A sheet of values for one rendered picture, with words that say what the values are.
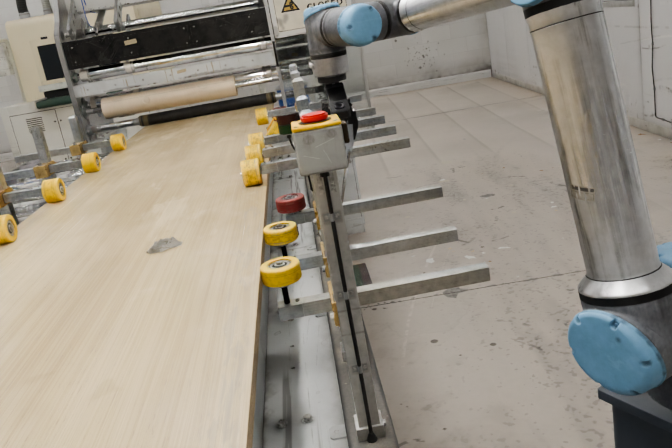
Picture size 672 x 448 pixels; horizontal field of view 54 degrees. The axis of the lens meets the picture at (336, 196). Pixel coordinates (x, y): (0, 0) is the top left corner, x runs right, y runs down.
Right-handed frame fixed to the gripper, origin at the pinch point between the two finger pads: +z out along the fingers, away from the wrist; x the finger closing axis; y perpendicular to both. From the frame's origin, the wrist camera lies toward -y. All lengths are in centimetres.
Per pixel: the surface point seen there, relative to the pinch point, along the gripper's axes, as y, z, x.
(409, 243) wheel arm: -15.7, 20.3, -11.0
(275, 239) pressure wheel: -17.9, 12.6, 20.0
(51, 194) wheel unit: 62, 10, 97
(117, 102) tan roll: 237, 0, 113
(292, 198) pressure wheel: 10.3, 11.7, 15.3
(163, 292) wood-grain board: -41, 11, 42
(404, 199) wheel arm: 9.4, 17.3, -14.8
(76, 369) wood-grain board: -67, 11, 51
